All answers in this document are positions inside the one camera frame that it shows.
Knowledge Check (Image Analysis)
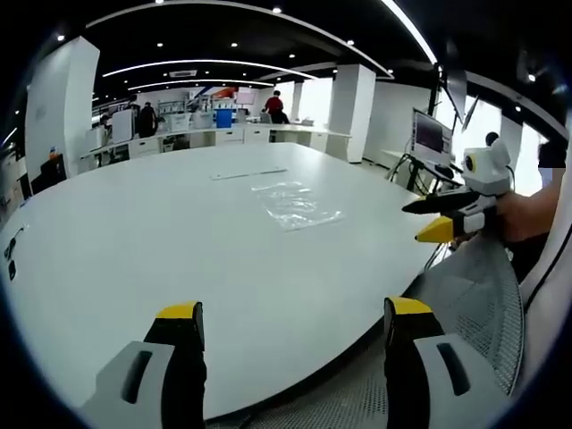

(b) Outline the black monitor stand with cables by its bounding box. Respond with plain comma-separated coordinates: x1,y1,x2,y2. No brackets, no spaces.
386,152,466,194

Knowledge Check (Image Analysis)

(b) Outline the black panel on stand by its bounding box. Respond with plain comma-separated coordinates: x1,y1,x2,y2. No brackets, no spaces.
440,65,480,131

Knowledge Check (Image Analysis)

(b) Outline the white chair back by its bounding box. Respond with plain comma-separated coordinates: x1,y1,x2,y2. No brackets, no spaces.
509,176,572,406

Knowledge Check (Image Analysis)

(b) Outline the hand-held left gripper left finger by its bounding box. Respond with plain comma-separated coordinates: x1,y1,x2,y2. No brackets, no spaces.
79,300,209,429

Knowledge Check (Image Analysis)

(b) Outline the large clear food packaging bag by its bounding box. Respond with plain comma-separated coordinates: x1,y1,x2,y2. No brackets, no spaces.
262,190,346,233

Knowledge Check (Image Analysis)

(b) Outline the small black device with cable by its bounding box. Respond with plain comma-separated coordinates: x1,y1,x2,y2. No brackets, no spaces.
3,226,25,283

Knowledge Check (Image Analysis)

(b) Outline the long white counter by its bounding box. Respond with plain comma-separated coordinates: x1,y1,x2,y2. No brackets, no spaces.
79,122,353,163

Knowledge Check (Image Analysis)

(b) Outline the wide white pillar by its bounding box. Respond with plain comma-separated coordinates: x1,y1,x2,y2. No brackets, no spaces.
23,35,101,187

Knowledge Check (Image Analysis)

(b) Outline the narrow white pillar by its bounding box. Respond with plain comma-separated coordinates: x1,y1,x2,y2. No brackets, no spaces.
327,63,377,164

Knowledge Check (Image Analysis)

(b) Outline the computer monitor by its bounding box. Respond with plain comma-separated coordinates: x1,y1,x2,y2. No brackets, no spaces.
411,107,456,158

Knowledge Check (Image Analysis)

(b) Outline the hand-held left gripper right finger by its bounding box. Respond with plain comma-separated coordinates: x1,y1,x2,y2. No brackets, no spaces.
383,295,509,429

